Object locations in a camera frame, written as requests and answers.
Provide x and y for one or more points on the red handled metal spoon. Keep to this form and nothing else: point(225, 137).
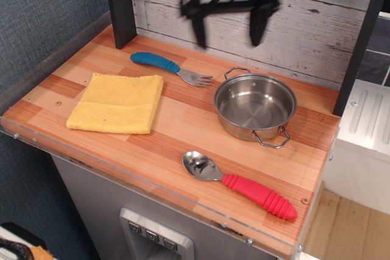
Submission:
point(203, 168)

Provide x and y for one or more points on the stainless steel pot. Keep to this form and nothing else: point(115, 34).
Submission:
point(255, 107)

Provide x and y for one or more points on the yellow folded cloth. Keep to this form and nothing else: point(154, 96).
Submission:
point(117, 104)

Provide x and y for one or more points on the white toy sink unit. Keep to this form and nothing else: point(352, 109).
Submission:
point(358, 164)

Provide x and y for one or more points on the grey toy fridge cabinet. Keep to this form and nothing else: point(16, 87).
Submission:
point(99, 201)

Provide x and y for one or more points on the silver ice dispenser panel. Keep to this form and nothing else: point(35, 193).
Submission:
point(148, 239)

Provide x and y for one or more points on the clear acrylic edge guard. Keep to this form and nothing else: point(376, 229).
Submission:
point(167, 181)

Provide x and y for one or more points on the orange object bottom left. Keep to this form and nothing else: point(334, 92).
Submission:
point(39, 253)

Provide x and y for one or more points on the blue handled metal fork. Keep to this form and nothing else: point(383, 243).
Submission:
point(190, 77)

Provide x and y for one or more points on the dark grey left post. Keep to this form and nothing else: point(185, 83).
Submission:
point(123, 21)

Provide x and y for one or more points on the dark grey post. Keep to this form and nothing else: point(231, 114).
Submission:
point(362, 41)
point(123, 21)

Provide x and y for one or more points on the dark grey right post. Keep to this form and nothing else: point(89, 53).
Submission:
point(362, 41)

